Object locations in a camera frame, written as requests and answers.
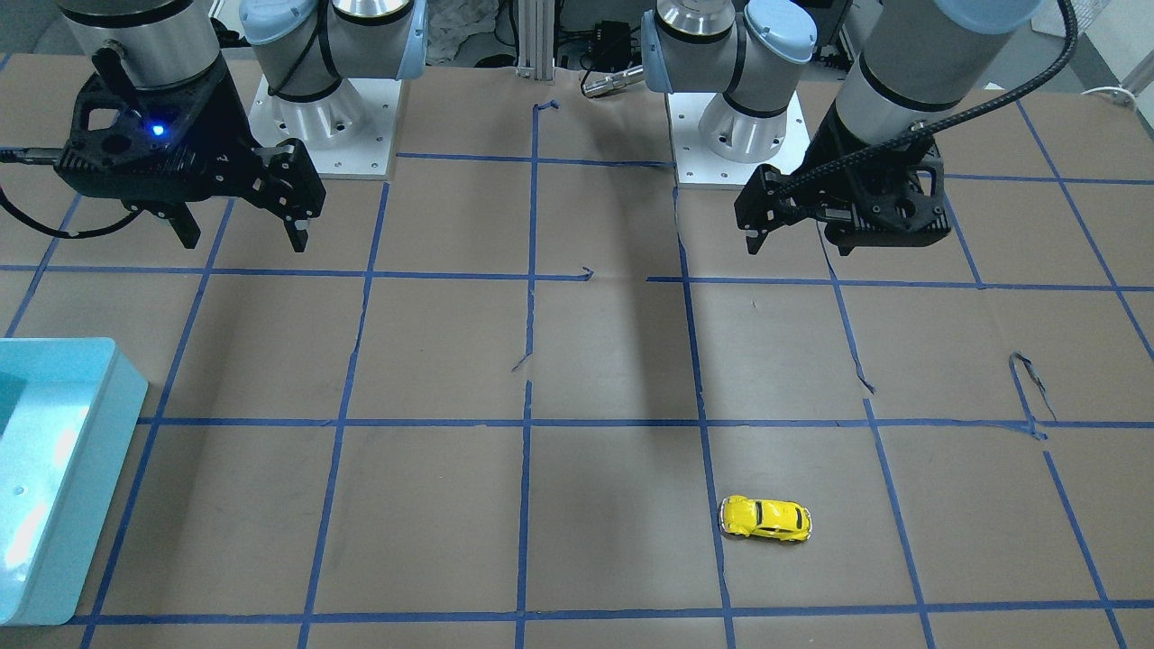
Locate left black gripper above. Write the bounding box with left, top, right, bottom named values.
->
left=734, top=115, right=953, bottom=256

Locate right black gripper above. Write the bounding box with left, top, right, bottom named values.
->
left=53, top=46, right=325, bottom=253

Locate yellow beetle toy car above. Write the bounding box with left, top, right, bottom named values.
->
left=718, top=494, right=812, bottom=543

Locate silver cylindrical tool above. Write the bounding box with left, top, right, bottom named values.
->
left=580, top=65, right=646, bottom=99

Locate black power adapter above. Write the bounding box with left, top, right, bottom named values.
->
left=590, top=21, right=632, bottom=70

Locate light blue plastic bin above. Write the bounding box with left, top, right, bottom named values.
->
left=1, top=337, right=148, bottom=626

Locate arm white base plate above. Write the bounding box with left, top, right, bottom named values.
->
left=248, top=79, right=407, bottom=181
left=666, top=92, right=811, bottom=189

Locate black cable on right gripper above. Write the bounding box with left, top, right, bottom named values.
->
left=0, top=147, right=145, bottom=241

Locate aluminium frame post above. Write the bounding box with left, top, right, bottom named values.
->
left=515, top=0, right=556, bottom=85

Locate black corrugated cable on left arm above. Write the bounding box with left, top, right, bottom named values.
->
left=781, top=0, right=1080, bottom=194

